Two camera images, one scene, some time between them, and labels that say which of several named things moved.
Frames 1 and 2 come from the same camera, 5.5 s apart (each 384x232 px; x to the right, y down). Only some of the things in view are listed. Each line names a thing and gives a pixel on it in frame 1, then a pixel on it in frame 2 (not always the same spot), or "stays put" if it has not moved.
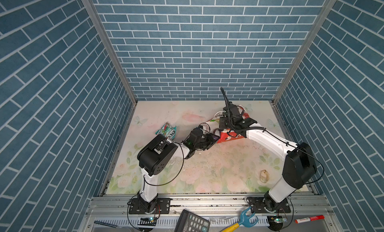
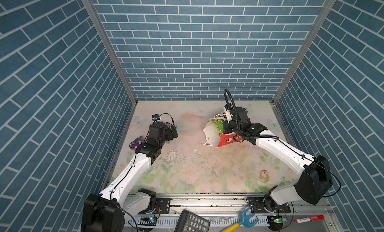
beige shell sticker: [264, 176] stays put
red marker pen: [309, 219] stays put
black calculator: [189, 221] stays put
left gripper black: [210, 140] → [169, 135]
